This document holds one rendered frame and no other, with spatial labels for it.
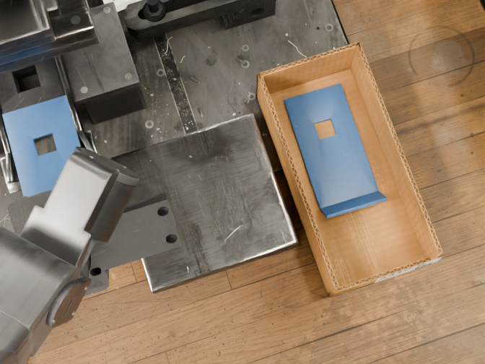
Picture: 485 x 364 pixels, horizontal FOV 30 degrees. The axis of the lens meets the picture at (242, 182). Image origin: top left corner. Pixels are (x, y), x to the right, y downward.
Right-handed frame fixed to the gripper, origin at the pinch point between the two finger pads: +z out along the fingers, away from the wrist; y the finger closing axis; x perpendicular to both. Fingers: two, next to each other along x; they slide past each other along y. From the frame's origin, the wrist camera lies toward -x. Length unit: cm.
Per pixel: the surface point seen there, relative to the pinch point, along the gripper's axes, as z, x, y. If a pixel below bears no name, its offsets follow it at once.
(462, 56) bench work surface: 13, -49, 3
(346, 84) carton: 13.2, -34.7, 3.7
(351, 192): 7.6, -30.7, -7.4
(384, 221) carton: 6.2, -33.1, -11.3
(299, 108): 12.5, -28.4, 2.8
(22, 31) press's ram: -9.6, -3.0, 19.0
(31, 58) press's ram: -3.6, -2.4, 16.7
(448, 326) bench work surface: 1.0, -35.9, -23.4
